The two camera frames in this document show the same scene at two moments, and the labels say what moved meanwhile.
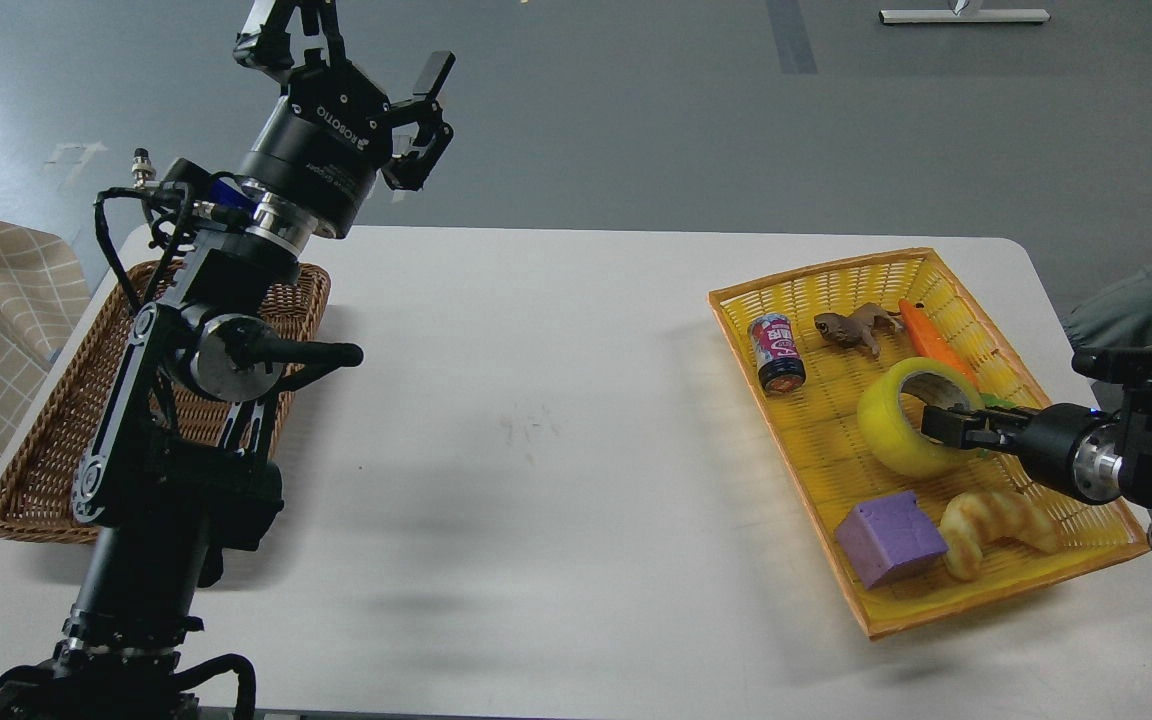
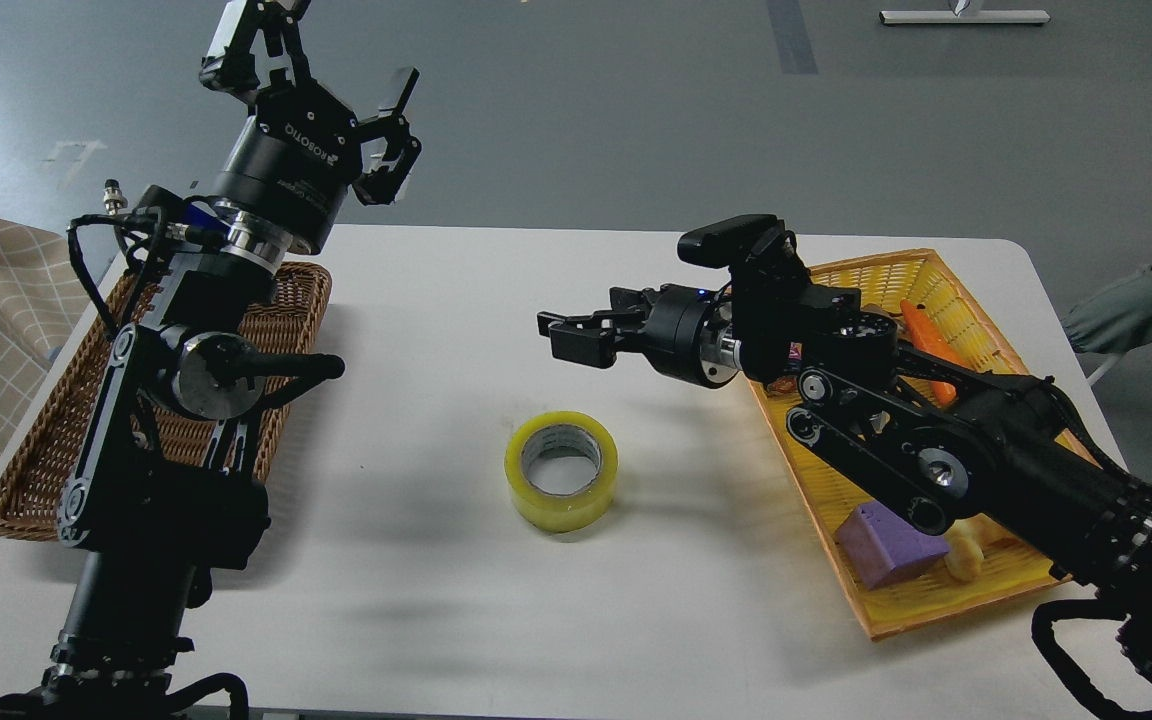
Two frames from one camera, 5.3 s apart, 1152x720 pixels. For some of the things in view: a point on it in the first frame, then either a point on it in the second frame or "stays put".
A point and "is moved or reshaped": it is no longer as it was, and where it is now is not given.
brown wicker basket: (36, 498) stays put
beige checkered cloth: (11, 288) stays put
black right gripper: (1046, 439) -> (689, 332)
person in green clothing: (1146, 309) stays put
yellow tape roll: (888, 434) is moved or reshaped
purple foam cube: (888, 537) stays put
